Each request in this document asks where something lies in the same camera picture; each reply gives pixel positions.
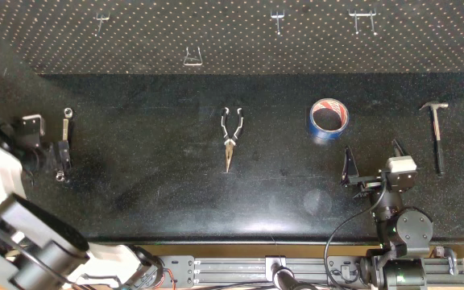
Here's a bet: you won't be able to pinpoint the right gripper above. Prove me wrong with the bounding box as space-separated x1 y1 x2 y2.
339 139 419 199

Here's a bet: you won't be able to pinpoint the roll of blue tape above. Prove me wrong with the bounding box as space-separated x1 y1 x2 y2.
309 97 350 142

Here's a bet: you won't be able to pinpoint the hammer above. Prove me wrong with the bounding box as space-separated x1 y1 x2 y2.
418 101 450 177

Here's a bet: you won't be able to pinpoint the black and white pliers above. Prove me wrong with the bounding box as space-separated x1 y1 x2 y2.
220 106 245 174

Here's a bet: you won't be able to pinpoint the wrench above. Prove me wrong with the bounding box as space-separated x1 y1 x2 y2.
56 107 75 183

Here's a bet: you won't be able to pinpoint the black pegboard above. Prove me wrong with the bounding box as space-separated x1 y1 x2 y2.
0 0 464 76

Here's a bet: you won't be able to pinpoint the metal hook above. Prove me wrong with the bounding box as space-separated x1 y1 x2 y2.
347 9 379 36
270 10 286 36
182 46 204 68
94 11 111 37

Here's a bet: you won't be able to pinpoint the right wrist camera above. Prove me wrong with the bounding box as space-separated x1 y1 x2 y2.
384 155 418 175

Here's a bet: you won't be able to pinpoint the mounting rail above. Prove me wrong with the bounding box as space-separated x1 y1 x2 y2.
135 253 464 290

